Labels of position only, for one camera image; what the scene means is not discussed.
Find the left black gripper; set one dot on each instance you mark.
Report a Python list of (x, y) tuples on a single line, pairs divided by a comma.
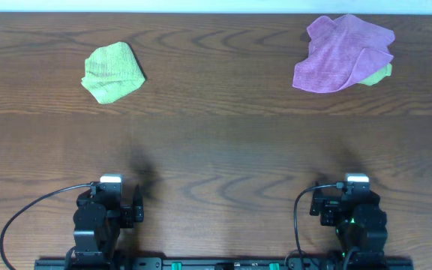
[(133, 212)]

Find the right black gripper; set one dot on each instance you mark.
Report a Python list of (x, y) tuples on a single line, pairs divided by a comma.
[(329, 205)]

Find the purple microfiber cloth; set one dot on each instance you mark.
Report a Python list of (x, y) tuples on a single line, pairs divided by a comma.
[(342, 52)]

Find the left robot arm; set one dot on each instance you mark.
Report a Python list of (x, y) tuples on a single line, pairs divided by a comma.
[(99, 217)]

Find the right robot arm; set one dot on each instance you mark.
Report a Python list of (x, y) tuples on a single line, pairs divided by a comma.
[(360, 224)]

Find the folded light green cloth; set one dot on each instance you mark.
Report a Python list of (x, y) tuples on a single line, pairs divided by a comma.
[(112, 72)]

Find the olive green cloth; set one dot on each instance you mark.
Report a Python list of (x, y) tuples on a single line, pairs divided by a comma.
[(378, 76)]

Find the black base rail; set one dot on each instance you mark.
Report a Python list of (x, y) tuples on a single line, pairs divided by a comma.
[(155, 263)]

